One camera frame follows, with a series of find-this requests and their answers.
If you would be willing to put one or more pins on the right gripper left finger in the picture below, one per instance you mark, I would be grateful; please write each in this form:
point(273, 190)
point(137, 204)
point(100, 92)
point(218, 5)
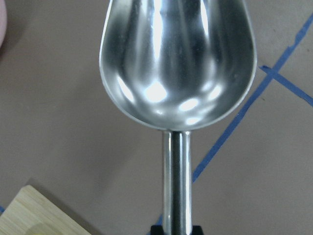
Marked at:
point(156, 230)

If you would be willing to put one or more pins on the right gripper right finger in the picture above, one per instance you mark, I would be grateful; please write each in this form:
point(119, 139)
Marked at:
point(197, 230)

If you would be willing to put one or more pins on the metal ice scoop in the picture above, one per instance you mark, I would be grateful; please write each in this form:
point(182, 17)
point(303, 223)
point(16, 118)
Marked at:
point(177, 66)

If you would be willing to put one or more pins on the pink bowl of ice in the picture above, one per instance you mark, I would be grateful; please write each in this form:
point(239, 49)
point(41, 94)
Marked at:
point(3, 21)

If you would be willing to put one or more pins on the wooden cutting board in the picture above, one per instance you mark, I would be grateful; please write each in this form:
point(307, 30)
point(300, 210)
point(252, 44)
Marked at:
point(31, 213)

